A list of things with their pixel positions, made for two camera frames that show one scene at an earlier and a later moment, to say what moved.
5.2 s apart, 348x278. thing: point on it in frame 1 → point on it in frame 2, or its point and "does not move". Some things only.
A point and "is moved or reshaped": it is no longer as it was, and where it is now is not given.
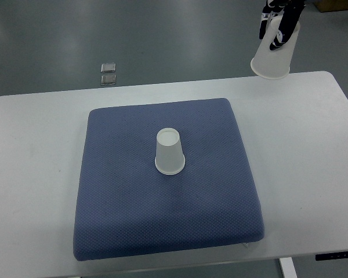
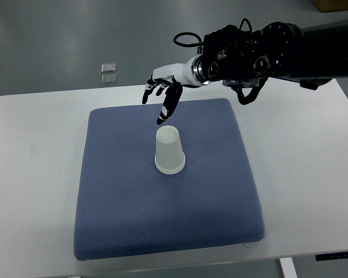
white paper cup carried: [275, 63] is moved or reshaped
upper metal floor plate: [108, 67] does not move
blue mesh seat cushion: [125, 206] does not move
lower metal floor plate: [108, 79] does not move
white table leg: [288, 267] does not move
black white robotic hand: [291, 9] → [173, 77]
